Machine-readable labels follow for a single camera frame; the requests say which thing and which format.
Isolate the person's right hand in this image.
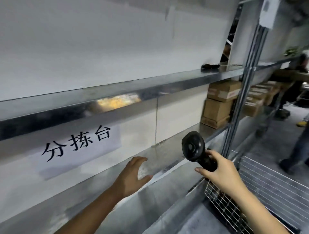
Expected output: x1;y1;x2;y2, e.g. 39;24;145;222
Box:
194;150;248;194

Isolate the person's left hand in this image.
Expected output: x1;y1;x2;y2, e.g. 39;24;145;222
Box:
113;157;153;198

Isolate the black barcode scanner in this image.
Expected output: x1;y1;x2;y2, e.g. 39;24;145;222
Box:
181;131;218;173

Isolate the big plain cardboard box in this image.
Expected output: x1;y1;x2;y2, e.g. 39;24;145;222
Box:
201;98;236;122

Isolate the person's left forearm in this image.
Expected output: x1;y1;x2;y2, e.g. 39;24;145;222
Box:
54;187;126;234

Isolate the person's right forearm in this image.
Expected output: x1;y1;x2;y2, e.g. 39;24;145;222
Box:
231;185;288;234

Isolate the metal shelving rack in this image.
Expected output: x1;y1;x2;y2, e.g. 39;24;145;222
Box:
0;0;309;234

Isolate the white paper sign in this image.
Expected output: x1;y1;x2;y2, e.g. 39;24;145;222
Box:
33;124;121;181

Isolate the black wheeled office chair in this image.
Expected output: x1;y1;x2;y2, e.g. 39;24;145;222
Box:
268;82;309;120

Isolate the white wire basket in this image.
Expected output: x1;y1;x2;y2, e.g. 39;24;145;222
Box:
204;149;309;234

